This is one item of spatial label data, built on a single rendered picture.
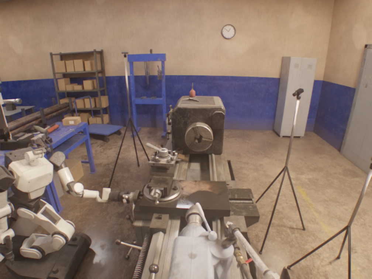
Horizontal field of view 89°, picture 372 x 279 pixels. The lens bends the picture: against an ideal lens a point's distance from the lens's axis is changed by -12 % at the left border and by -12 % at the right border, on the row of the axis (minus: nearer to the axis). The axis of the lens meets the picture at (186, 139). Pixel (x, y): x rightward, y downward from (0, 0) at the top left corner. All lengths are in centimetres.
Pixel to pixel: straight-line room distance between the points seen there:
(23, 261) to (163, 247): 152
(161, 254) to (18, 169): 107
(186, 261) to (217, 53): 486
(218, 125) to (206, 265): 147
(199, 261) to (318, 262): 188
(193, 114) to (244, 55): 350
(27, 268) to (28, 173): 99
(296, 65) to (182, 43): 260
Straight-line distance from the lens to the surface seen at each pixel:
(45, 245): 218
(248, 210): 146
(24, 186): 170
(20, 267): 241
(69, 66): 585
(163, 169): 147
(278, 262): 238
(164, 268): 118
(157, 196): 130
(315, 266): 250
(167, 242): 129
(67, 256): 226
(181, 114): 206
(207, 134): 189
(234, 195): 157
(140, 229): 147
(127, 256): 160
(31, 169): 169
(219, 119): 201
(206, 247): 83
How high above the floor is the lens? 179
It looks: 22 degrees down
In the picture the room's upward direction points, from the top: straight up
